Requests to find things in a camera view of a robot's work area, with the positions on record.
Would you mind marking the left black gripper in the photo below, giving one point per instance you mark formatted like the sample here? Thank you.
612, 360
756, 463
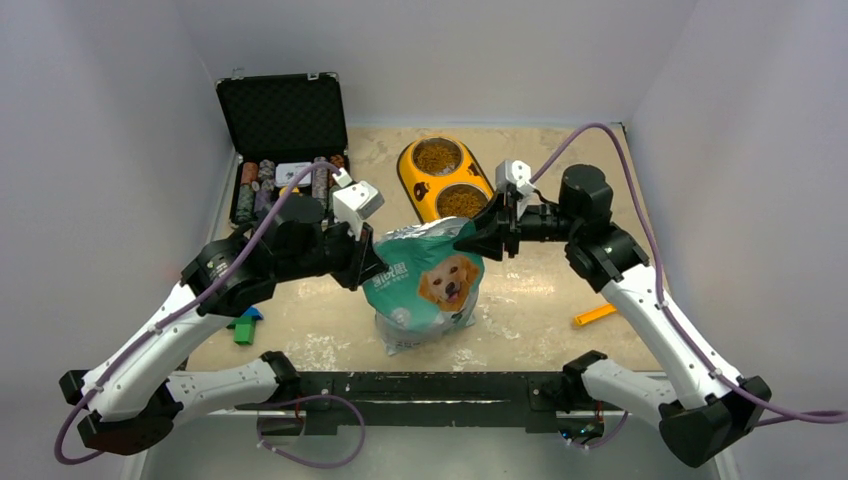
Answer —
362, 263

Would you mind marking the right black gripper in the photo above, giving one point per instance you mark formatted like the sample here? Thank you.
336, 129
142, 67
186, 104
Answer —
485, 238

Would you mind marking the green dog food bag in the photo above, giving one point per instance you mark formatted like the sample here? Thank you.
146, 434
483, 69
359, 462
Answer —
430, 289

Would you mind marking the yellow plastic scoop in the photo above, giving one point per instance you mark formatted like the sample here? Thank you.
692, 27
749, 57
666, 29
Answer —
584, 319

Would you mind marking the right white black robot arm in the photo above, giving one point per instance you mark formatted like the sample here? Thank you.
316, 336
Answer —
704, 404

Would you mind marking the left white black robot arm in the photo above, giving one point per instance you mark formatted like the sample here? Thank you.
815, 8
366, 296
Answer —
138, 395

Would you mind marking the yellow double pet bowl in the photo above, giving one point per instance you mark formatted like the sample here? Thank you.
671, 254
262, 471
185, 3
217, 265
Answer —
441, 177

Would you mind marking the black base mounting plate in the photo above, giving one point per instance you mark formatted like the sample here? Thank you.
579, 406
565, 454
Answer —
535, 402

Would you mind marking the green blue toy blocks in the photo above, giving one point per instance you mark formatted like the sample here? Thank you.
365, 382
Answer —
244, 327

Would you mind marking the black poker chip case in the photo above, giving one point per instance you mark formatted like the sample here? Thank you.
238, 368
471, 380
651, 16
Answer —
279, 124

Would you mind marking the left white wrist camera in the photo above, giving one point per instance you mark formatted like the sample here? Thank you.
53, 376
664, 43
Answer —
355, 202

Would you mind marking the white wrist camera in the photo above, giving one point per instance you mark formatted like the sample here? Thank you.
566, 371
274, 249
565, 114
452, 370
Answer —
355, 202
513, 180

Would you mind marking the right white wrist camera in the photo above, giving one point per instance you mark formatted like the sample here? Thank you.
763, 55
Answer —
513, 180

